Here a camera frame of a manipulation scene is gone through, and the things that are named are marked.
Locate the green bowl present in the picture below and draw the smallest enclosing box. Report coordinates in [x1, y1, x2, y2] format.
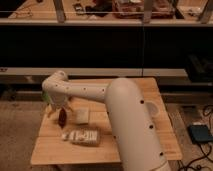
[42, 91, 50, 104]

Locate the long wooden shelf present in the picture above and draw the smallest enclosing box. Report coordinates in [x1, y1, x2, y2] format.
[0, 0, 213, 27]

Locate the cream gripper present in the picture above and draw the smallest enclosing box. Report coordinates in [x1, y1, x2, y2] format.
[47, 96, 74, 118]

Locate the wooden table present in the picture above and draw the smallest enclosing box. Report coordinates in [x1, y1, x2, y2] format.
[31, 78, 182, 165]

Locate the white plastic bottle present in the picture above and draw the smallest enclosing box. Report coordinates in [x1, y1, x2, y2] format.
[61, 129, 100, 146]

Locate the white sponge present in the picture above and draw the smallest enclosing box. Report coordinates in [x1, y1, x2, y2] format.
[76, 108, 89, 124]

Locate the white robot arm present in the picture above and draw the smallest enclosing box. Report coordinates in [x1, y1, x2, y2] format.
[42, 71, 171, 171]

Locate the black foot pedal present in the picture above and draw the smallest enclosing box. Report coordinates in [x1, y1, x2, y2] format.
[187, 125, 213, 144]

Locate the white paper cup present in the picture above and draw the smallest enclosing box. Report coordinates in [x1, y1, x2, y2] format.
[146, 101, 159, 118]

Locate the black box on right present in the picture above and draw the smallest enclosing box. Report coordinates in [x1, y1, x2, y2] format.
[185, 55, 213, 82]

